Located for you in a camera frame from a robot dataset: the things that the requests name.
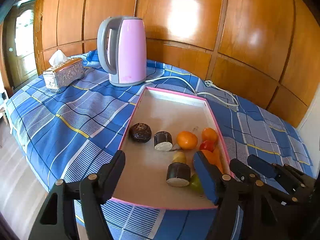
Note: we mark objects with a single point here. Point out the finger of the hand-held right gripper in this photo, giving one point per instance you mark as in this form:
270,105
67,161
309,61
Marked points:
261,166
238,168

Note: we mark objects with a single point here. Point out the pink box lid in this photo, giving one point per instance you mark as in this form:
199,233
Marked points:
131,52

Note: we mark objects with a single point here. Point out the wooden wardrobe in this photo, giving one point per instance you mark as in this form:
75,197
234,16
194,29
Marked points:
200,17

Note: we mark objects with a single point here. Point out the carrot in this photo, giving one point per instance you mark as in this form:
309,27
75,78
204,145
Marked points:
219,160

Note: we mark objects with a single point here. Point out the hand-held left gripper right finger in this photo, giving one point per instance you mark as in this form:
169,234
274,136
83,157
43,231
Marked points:
203,177

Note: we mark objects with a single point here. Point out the white tissue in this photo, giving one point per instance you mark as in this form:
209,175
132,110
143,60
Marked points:
58,57

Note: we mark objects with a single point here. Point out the wooden door with window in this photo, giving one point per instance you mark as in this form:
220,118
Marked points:
21,42

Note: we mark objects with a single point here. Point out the silver patterned tissue box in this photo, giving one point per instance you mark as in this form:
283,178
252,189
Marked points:
63,75

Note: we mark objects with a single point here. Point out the pink cardboard tray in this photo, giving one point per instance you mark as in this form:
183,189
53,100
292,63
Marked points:
155,115

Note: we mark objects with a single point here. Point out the small yellow-brown fruit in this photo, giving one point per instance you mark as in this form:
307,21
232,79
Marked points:
179,157

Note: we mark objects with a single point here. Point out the blue plaid blanket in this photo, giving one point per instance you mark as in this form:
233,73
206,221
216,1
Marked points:
75,110

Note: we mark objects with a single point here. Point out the red tomato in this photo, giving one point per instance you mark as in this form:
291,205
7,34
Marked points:
207,145

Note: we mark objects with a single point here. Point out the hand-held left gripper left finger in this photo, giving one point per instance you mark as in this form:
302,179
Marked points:
117,170

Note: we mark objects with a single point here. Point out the green tomato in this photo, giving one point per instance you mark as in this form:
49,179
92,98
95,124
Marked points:
196,183

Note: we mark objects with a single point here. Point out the dark brown round tuber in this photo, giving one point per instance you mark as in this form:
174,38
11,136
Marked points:
140,132

